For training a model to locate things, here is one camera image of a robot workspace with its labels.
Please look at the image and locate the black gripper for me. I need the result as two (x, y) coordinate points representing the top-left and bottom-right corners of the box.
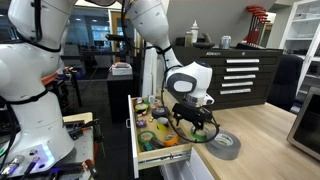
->
(171, 102), (214, 133)

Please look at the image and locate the green masking tape roll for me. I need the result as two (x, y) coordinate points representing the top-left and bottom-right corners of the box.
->
(190, 125), (209, 142)

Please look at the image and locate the orange tape roll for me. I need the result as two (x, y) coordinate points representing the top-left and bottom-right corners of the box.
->
(163, 131), (180, 147)

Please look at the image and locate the yellow and white tape roll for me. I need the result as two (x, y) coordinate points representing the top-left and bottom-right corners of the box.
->
(156, 116), (170, 132)

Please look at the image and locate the large black tape roll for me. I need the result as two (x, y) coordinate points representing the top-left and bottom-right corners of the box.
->
(151, 105), (169, 119)

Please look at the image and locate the dark gray tape roll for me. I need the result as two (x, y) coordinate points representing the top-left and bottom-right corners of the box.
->
(149, 137), (166, 150)

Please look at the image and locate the white drawer cabinet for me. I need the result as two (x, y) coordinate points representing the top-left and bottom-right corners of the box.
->
(159, 148), (216, 180)

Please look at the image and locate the wooden drawer with white front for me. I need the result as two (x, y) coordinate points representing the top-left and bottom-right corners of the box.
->
(127, 94), (194, 179)

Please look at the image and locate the teal tape roll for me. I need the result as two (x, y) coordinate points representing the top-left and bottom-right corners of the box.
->
(142, 142), (155, 153)

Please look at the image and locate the purple tape roll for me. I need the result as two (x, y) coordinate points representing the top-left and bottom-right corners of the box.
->
(135, 119), (148, 129)

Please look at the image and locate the large green tape roll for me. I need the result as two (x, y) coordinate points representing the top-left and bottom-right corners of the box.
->
(137, 129), (157, 146)

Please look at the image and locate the yellow-green tape roll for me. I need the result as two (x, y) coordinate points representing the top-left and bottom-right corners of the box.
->
(134, 102), (149, 114)

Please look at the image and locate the black tool chest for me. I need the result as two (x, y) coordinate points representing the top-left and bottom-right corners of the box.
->
(169, 41), (284, 114)

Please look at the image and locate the black flat tool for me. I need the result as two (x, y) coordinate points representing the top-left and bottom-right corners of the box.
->
(193, 32), (216, 50)

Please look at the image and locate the black side table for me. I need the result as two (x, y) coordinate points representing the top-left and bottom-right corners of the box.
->
(106, 71), (138, 124)

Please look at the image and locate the gray jar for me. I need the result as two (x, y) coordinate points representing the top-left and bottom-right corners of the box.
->
(184, 31), (193, 48)

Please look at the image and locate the silver can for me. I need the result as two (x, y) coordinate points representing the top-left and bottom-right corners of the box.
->
(219, 35), (232, 50)

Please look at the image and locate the white squeeze bottle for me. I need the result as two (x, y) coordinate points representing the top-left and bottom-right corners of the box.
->
(190, 19), (200, 44)

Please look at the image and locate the black office chair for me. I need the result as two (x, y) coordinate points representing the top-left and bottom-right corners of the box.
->
(266, 54), (305, 113)

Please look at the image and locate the steel microwave oven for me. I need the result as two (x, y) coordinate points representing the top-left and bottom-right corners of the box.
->
(286, 85), (320, 162)

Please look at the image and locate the white glass door cabinet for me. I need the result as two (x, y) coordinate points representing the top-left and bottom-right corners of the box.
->
(279, 0), (320, 101)

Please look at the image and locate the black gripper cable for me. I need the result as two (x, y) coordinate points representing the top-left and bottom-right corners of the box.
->
(160, 64), (221, 144)

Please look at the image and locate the gray duct tape roll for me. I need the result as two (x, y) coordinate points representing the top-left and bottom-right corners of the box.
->
(205, 129), (242, 161)

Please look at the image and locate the red T-handle hex key set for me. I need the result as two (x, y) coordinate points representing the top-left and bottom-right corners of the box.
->
(244, 4), (272, 46)

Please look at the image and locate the black mounted camera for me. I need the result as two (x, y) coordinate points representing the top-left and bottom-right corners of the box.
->
(105, 33), (131, 43)

